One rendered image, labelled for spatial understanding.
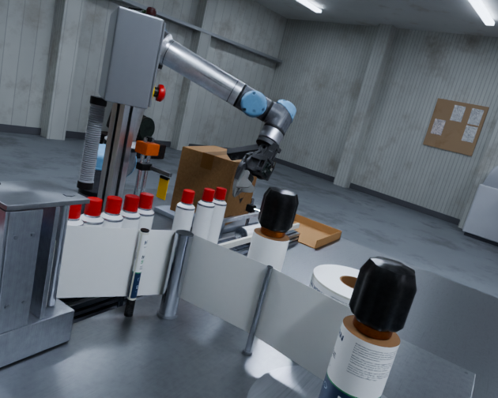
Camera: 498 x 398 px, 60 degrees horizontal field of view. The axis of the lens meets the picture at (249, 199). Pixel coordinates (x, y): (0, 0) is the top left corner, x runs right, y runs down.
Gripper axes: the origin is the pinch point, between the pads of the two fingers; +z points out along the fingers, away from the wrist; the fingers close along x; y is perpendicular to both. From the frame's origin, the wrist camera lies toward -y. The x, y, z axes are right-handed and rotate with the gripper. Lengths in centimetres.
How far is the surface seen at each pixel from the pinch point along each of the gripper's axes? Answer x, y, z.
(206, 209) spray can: -12.3, 2.8, 11.1
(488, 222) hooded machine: 654, 54, -293
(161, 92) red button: -49.9, 2.9, -1.5
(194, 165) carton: 17.3, -33.8, -9.7
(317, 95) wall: 700, -378, -498
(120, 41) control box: -62, -1, -4
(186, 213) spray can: -19.9, 2.8, 15.9
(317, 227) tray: 81, 0, -21
